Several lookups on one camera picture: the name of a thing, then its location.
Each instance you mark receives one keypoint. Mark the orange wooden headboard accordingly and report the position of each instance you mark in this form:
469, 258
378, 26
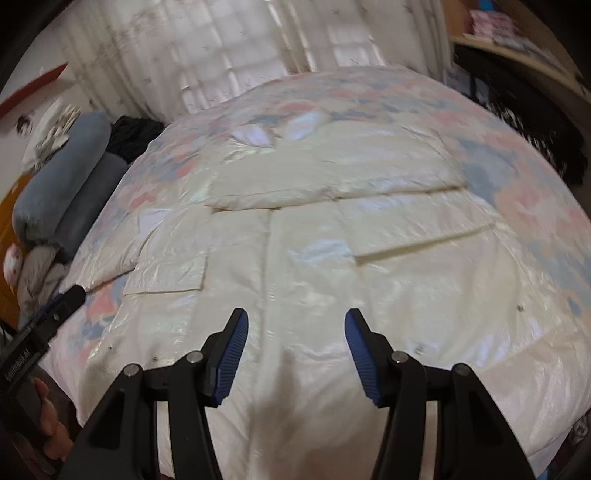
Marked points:
9, 221

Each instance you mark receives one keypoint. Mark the floral pastel bed blanket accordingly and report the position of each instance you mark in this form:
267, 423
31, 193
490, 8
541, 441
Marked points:
531, 194

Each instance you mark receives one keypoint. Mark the wooden curved shelf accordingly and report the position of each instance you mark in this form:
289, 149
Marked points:
531, 55

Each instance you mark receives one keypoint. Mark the white puffer jacket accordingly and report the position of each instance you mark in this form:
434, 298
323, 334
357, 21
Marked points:
323, 258

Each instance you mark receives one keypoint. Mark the red wall sticker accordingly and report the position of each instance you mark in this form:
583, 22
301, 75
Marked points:
32, 87

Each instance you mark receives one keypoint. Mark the person's left hand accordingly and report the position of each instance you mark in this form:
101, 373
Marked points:
53, 422

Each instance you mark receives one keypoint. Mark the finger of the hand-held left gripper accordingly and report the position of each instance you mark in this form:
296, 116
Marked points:
64, 302

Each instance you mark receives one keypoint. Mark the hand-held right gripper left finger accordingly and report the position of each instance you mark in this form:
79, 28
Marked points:
230, 353

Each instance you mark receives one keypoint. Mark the white leaf-print curtain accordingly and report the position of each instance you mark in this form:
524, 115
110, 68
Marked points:
207, 50

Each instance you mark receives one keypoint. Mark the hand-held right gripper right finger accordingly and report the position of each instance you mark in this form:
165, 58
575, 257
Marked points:
362, 357

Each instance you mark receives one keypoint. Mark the dark grey pillow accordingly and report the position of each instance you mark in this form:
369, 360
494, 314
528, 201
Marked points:
92, 203

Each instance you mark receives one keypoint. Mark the blue-grey bolster pillow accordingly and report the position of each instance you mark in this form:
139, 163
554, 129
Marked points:
60, 175

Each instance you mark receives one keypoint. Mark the black bag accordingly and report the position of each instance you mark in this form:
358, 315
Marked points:
521, 115

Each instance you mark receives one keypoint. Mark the grey and white cloth pile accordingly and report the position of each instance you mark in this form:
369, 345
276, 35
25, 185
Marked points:
39, 272

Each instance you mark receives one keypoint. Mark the black cloth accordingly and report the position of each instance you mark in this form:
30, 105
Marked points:
134, 134

